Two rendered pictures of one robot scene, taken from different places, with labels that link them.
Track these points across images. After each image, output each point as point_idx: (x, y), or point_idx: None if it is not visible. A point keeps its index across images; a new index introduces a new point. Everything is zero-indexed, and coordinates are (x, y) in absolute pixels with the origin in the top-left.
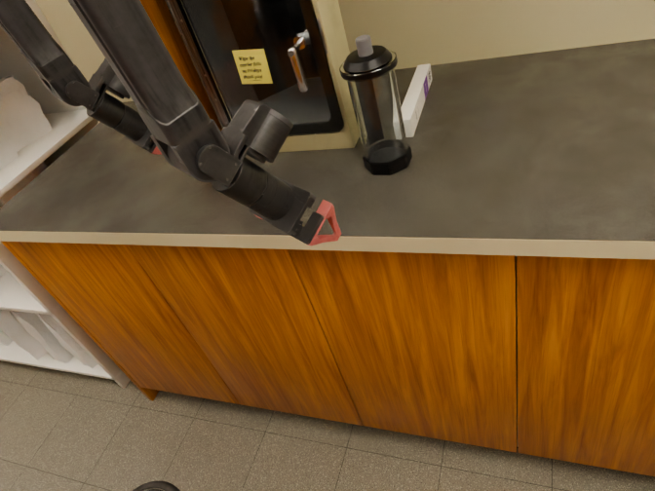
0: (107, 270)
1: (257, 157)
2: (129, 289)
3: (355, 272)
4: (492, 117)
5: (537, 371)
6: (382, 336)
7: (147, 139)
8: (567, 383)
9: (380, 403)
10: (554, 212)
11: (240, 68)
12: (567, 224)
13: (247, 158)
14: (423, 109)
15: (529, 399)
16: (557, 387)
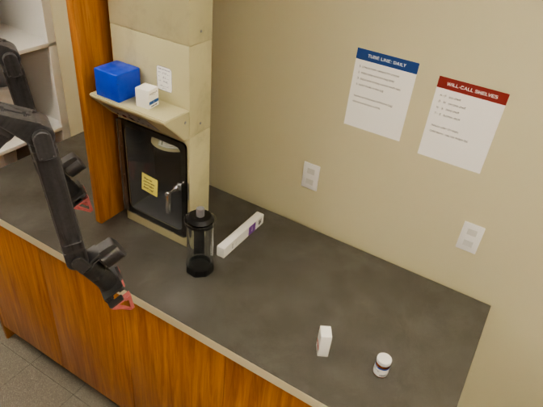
0: (18, 249)
1: (103, 263)
2: (26, 266)
3: (152, 322)
4: (270, 267)
5: None
6: (158, 364)
7: (73, 201)
8: None
9: (149, 406)
10: (248, 340)
11: (143, 182)
12: (248, 349)
13: (98, 262)
14: (242, 241)
15: None
16: None
